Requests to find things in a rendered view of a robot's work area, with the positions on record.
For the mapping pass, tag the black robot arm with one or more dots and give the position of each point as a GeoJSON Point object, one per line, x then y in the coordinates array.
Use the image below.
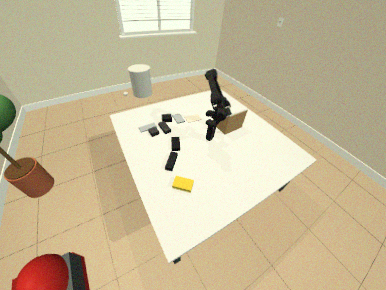
{"type": "Point", "coordinates": [217, 98]}

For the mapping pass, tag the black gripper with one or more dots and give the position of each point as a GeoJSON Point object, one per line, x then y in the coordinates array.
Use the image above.
{"type": "Point", "coordinates": [214, 122]}

